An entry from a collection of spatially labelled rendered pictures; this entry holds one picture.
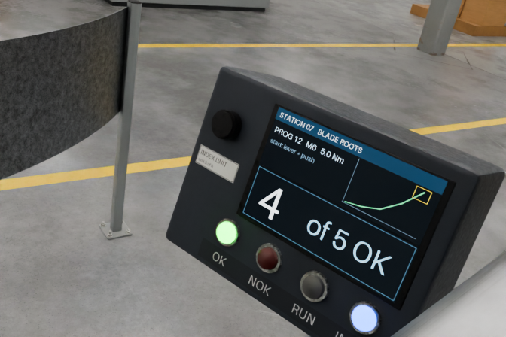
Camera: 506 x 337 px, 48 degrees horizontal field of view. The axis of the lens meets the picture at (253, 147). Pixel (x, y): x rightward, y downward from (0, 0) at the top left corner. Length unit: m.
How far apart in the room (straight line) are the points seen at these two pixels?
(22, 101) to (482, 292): 1.55
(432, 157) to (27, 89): 1.37
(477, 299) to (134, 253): 2.19
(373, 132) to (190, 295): 1.78
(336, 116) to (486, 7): 8.25
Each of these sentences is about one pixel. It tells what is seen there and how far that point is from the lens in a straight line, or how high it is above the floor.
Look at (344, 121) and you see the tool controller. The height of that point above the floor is 1.25.
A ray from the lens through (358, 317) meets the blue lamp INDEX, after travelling 0.49.
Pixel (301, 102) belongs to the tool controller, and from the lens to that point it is 0.50.
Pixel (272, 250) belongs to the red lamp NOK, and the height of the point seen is 1.13.
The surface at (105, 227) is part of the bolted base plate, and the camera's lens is 2.50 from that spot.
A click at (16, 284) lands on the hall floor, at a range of 2.23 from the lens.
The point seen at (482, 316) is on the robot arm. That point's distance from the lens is 0.21.
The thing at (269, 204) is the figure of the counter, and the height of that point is 1.16.
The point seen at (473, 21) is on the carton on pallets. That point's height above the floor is 0.17.
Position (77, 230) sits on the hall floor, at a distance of 2.49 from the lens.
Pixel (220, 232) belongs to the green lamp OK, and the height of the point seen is 1.12.
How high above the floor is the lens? 1.42
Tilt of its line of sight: 25 degrees down
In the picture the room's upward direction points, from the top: 11 degrees clockwise
